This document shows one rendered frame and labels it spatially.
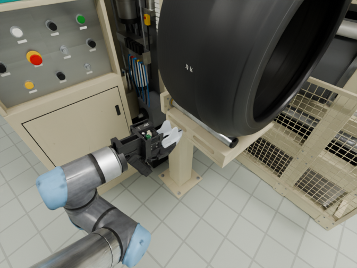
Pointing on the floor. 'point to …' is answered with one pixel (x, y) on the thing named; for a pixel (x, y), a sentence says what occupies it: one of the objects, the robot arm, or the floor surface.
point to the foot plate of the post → (180, 185)
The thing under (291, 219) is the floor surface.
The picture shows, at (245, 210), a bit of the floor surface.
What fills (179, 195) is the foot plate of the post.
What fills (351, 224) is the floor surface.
